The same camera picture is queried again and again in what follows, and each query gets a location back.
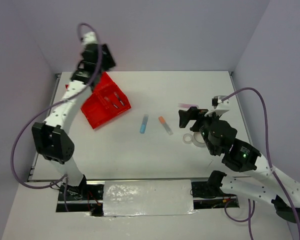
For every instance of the large clear tape roll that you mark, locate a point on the large clear tape roll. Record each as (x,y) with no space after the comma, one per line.
(197,140)

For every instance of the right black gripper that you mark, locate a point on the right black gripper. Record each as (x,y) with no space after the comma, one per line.
(192,113)

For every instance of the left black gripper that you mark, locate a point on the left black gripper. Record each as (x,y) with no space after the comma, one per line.
(110,62)

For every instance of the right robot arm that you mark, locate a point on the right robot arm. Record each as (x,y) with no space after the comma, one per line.
(276,188)

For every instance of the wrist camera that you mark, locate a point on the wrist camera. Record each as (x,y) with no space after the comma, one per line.
(220,106)
(89,38)

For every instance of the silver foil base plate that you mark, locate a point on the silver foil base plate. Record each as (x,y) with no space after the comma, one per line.
(147,198)

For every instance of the small clear tape roll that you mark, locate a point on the small clear tape roll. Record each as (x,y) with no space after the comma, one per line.
(187,138)

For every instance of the red pen refill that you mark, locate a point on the red pen refill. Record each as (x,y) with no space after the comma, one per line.
(111,102)

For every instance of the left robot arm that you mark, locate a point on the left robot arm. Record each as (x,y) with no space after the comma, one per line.
(51,137)

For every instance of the pink highlighter marker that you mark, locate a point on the pink highlighter marker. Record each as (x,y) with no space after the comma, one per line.
(186,105)

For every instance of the blue pen refill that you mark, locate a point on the blue pen refill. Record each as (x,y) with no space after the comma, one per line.
(119,99)

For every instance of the orange highlighter marker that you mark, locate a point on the orange highlighter marker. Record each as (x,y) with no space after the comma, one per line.
(165,125)

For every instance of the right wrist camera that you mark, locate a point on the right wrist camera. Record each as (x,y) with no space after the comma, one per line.
(220,106)

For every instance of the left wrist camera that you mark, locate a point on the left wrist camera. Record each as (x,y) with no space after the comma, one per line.
(89,38)

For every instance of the red four-compartment tray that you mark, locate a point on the red four-compartment tray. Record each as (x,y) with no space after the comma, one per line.
(97,110)

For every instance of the blue highlighter marker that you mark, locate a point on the blue highlighter marker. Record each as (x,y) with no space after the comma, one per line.
(144,124)

